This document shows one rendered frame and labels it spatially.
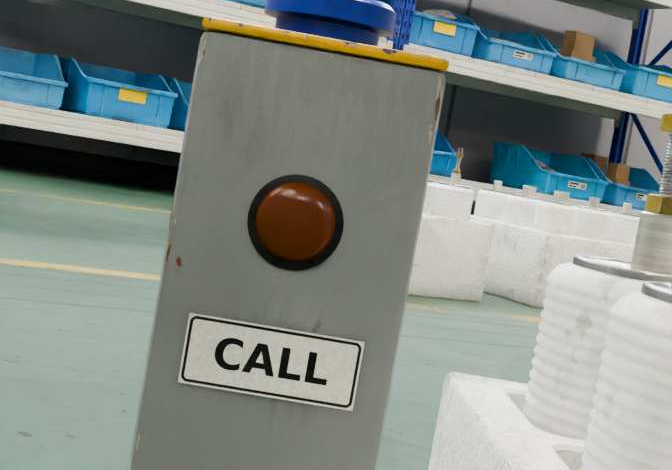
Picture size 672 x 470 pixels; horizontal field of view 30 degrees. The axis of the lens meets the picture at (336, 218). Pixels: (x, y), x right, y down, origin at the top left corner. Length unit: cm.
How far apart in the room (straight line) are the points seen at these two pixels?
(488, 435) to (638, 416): 9
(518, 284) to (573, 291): 250
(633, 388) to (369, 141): 16
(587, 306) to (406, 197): 23
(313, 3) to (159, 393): 12
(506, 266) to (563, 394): 254
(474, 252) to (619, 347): 239
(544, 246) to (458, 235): 28
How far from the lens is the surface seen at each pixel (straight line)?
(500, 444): 51
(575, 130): 691
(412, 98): 35
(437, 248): 279
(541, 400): 59
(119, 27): 564
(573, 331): 57
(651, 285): 48
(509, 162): 614
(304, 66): 35
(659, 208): 60
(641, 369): 46
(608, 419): 48
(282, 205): 35
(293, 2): 37
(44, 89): 481
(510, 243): 311
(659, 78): 629
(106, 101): 486
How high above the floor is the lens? 28
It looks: 3 degrees down
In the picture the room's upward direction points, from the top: 10 degrees clockwise
